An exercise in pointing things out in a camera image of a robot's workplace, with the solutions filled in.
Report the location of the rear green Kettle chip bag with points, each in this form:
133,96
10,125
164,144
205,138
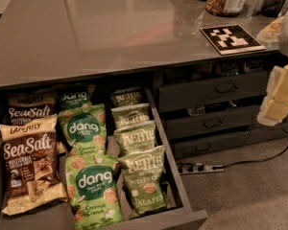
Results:
128,96

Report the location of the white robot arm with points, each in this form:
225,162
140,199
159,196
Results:
283,37

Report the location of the far right grey drawer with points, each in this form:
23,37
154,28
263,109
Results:
266,133

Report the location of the middle green dang chip bag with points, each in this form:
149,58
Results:
84,129

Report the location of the front green Kettle chip bag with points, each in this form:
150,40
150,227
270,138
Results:
141,172

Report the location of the upper right grey drawer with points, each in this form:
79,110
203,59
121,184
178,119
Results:
199,92

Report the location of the open grey top drawer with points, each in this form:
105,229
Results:
57,215

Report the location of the green kettle chip bag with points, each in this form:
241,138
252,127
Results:
130,114
141,172
128,96
134,138

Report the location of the lower right grey drawer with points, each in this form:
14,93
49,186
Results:
210,144

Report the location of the middle right grey drawer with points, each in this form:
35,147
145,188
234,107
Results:
215,121

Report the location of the front green dang chip bag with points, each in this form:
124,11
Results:
91,188

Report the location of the grey power strip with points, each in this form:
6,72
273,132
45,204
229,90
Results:
191,168

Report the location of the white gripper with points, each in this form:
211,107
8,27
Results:
275,107

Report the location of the brown seasalt chip bag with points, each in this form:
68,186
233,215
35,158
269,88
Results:
25,107
31,165

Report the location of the black white fiducial marker tile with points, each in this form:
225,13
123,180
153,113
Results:
231,39

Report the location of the rear green dang chip bag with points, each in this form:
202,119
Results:
75,95

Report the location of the green dang chip bag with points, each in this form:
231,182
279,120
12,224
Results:
84,129
91,188
75,95

